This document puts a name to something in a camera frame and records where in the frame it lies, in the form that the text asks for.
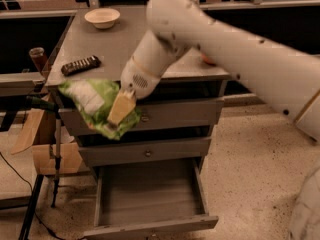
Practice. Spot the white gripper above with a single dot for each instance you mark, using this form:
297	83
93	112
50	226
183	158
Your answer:
137	78

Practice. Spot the green rice chip bag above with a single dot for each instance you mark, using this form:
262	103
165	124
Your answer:
94	99

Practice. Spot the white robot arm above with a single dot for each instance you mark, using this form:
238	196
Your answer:
284	78

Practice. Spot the grey middle drawer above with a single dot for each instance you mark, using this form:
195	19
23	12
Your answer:
144	151

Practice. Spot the grey drawer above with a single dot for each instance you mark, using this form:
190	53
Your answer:
157	116
144	151
149	200

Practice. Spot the grey top drawer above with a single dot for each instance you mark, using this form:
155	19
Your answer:
157	116

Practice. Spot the grey drawer cabinet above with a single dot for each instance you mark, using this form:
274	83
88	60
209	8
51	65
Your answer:
189	79

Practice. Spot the grey bottom drawer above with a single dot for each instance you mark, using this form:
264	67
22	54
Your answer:
149	200

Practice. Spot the white bowl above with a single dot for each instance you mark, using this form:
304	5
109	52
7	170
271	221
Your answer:
102	18

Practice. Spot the red apple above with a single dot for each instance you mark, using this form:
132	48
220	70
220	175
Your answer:
207	60

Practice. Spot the cardboard box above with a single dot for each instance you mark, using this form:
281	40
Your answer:
39	134

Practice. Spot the black tripod stand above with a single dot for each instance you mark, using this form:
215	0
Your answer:
37	103

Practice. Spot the brown glass jar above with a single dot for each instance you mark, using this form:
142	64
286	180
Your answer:
40	60

